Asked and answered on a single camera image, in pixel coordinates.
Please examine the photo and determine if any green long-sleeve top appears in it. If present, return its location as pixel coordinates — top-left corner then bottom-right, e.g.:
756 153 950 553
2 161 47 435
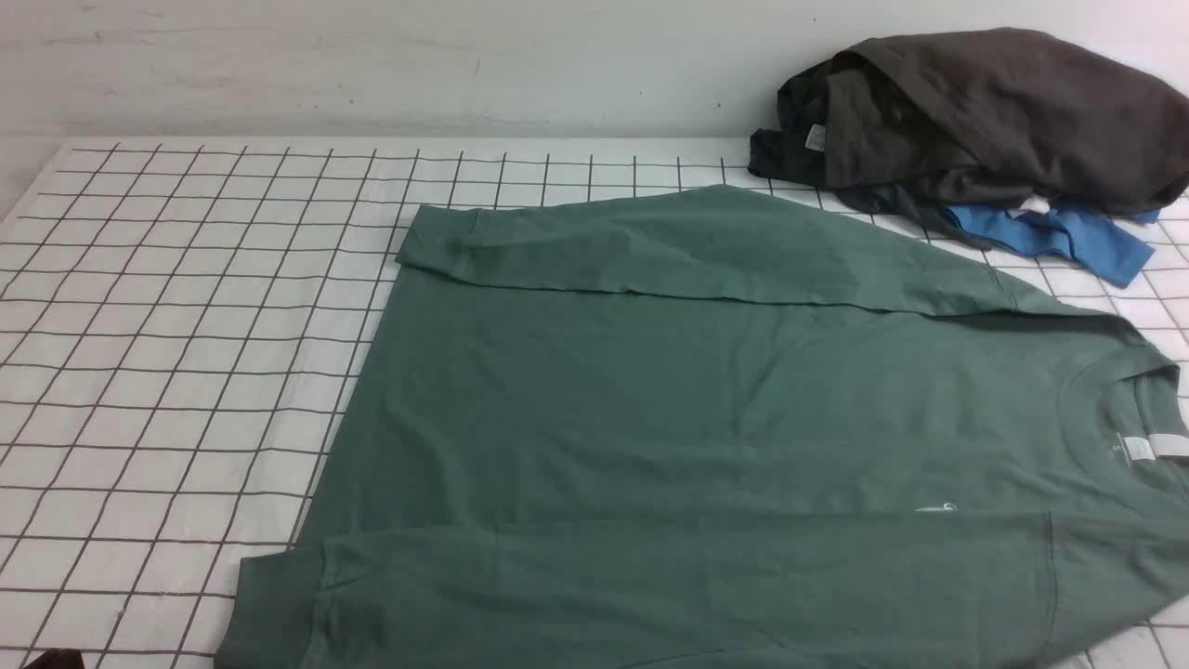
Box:
214 185 1188 668

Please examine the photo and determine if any dark grey-brown garment pile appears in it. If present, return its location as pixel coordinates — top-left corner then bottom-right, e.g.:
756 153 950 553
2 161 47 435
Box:
748 27 1188 231

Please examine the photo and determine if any white grid-pattern table cloth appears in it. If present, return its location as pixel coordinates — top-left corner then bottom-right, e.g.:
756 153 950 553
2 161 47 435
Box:
1 139 1185 668

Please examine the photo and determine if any blue garment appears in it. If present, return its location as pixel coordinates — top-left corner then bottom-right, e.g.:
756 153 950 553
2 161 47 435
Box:
946 206 1155 288

